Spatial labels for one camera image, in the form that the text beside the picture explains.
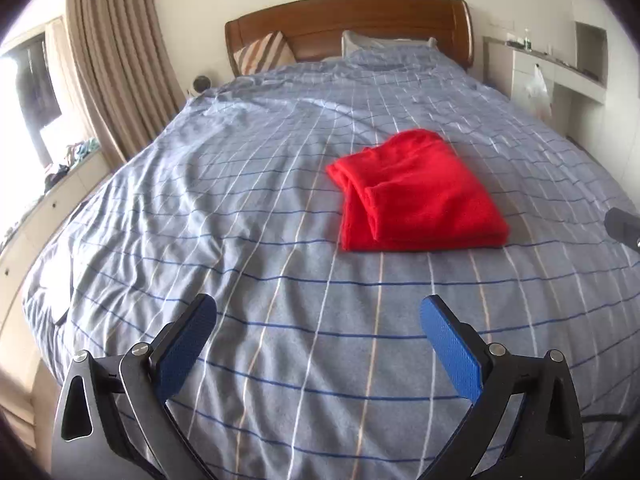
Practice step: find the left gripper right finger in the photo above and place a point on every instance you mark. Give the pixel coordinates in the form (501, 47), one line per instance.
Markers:
(545, 440)

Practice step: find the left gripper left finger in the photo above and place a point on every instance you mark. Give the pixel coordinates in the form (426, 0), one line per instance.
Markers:
(113, 421)

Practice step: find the red knit sweater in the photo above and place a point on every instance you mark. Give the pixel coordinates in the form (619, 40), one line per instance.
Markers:
(414, 194)

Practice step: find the clothes pile on sill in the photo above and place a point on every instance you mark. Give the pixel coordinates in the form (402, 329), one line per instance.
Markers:
(72, 157)

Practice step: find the white plastic bag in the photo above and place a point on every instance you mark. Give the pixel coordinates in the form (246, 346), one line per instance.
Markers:
(538, 99)

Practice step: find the white desk unit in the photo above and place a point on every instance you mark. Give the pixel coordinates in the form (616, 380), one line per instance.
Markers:
(508, 68)

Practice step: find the blue plaid duvet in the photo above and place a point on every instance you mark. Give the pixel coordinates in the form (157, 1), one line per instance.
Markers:
(318, 367)

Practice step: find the white pillow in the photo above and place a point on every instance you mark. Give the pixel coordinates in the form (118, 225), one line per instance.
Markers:
(356, 46)

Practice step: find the beige curtain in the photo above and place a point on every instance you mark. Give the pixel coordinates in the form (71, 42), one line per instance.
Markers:
(125, 74)

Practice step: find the small black round clock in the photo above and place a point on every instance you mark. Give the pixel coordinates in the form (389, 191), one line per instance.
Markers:
(201, 83)

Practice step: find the wooden headboard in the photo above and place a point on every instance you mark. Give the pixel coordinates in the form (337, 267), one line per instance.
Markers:
(314, 28)

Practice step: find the striped cushion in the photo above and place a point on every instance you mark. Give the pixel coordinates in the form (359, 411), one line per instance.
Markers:
(262, 55)

